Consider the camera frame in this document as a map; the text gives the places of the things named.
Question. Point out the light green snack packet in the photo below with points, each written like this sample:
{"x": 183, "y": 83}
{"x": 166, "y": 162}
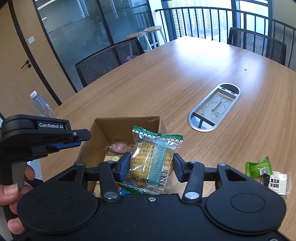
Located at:
{"x": 254, "y": 170}

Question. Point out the silver table cable port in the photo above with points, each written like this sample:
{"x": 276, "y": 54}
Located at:
{"x": 209, "y": 113}

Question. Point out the wooden door with handle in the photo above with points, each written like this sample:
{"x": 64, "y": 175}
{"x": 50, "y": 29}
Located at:
{"x": 28, "y": 62}

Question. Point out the far black mesh chair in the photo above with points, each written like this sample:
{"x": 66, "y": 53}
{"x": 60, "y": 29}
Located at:
{"x": 258, "y": 43}

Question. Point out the wooden stool far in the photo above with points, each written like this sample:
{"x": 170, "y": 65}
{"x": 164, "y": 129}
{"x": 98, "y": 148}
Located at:
{"x": 154, "y": 34}

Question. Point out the dark green small packet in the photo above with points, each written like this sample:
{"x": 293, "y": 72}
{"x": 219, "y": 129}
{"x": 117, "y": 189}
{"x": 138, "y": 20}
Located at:
{"x": 125, "y": 189}

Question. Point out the open cardboard box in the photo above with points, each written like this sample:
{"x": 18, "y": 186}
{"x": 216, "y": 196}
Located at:
{"x": 105, "y": 131}

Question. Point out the black sesame cake pack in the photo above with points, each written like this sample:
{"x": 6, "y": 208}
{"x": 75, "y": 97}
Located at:
{"x": 280, "y": 183}

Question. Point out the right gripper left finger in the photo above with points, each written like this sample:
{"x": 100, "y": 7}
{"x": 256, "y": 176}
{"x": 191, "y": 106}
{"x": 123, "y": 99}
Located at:
{"x": 110, "y": 174}

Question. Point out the green cracker pack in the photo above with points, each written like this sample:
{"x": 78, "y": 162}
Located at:
{"x": 151, "y": 165}

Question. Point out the black mesh chair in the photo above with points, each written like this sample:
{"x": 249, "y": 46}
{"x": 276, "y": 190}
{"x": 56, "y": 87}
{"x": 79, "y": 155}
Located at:
{"x": 258, "y": 43}
{"x": 104, "y": 61}

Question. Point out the pink round pastry pack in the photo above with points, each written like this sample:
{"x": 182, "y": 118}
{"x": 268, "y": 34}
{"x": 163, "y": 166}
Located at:
{"x": 118, "y": 148}

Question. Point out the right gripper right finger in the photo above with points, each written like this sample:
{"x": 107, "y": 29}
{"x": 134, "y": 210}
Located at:
{"x": 192, "y": 173}

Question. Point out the person left hand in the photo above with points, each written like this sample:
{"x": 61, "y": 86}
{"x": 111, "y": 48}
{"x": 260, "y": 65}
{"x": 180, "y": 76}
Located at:
{"x": 10, "y": 195}

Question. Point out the wooden stool near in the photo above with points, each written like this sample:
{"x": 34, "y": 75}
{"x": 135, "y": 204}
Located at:
{"x": 143, "y": 39}

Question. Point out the wooden stool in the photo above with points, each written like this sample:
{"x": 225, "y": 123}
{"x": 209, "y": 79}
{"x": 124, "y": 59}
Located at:
{"x": 143, "y": 39}
{"x": 154, "y": 34}

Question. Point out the black metal railing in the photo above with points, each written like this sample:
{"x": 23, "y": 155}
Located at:
{"x": 215, "y": 23}

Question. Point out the clear plastic water bottle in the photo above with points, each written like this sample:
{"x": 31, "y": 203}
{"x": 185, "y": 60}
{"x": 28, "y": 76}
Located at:
{"x": 42, "y": 105}

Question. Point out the left black mesh chair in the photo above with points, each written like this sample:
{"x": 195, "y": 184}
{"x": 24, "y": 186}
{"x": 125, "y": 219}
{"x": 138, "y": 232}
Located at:
{"x": 104, "y": 61}

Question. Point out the long white blueberry cake pack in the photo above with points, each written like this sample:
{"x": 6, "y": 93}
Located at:
{"x": 111, "y": 156}

